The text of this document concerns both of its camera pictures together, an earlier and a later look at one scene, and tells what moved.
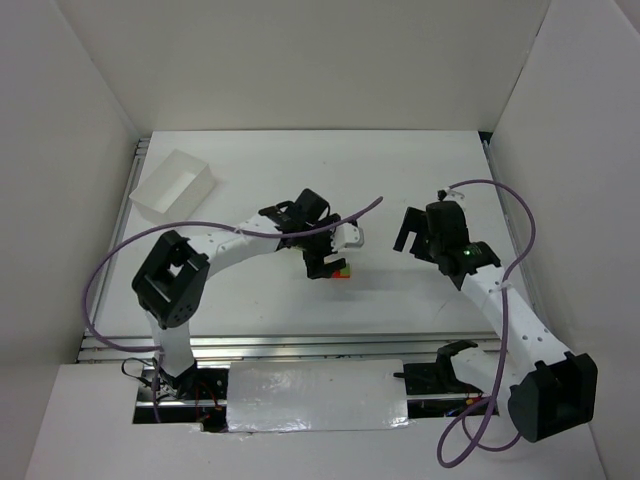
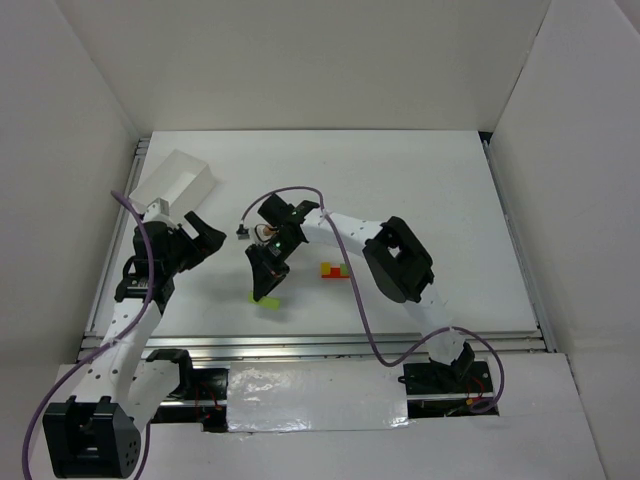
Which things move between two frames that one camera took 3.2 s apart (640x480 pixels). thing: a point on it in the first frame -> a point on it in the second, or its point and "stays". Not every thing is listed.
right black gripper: [420, 235] -> [270, 259]
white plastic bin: [175, 190] stays
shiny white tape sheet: [317, 396] stays
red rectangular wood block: [336, 275] stays
